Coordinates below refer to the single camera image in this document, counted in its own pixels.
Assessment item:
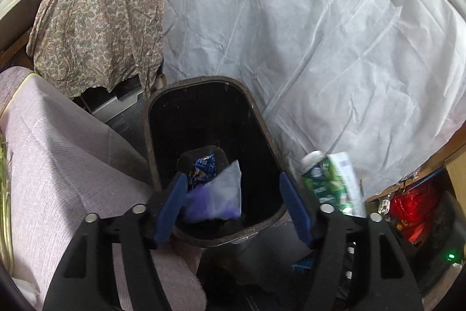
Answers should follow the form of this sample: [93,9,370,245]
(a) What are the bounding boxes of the grey metal box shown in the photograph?
[82,83,161,140]

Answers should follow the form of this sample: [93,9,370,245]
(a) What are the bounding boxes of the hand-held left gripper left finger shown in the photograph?
[43,172,190,311]

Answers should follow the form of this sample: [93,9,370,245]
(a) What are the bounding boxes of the paisley patterned cloth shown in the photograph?
[26,0,166,98]

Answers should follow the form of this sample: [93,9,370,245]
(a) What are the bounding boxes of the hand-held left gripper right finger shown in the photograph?
[278,171,425,311]

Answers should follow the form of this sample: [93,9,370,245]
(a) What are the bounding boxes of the white fabric cover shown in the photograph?
[161,0,466,198]

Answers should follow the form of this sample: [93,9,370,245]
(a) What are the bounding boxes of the small blue wrapper scrap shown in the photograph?
[291,256,315,273]

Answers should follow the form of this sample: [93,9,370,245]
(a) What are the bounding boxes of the red plastic bag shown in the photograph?
[388,183,443,244]

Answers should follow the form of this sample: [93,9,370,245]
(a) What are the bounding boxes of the dark plastic trash bin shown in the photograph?
[143,76,288,248]

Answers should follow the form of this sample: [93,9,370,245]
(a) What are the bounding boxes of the blue snack wrapper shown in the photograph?
[187,153,218,189]

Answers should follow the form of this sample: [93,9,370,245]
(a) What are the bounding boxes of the round table with tablecloth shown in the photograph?
[0,66,206,311]

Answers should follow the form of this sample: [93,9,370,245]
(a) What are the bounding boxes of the white and purple packet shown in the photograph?
[182,160,243,223]

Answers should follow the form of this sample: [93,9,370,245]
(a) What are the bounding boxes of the green drink carton white cap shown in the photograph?
[299,151,368,219]

